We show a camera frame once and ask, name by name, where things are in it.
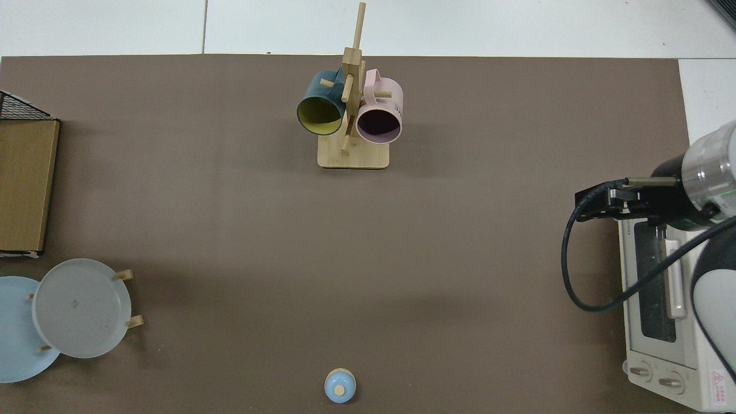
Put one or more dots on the brown table cloth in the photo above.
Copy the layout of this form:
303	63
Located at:
230	230

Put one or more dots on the dark teal cup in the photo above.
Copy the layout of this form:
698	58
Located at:
316	92

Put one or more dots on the dark grey panel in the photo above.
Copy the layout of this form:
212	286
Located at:
725	10

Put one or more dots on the light blue plate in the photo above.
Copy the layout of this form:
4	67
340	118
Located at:
17	333

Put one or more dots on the grey plate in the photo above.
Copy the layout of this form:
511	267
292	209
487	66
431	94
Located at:
80	307

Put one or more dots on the pale toaster oven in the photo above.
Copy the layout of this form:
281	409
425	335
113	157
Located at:
644	345

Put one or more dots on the wooden plate rack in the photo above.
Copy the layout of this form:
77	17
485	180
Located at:
125	275

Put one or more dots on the wooden cup stand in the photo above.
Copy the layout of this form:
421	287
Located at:
353	158

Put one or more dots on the pink cup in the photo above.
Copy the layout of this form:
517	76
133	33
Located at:
382	103

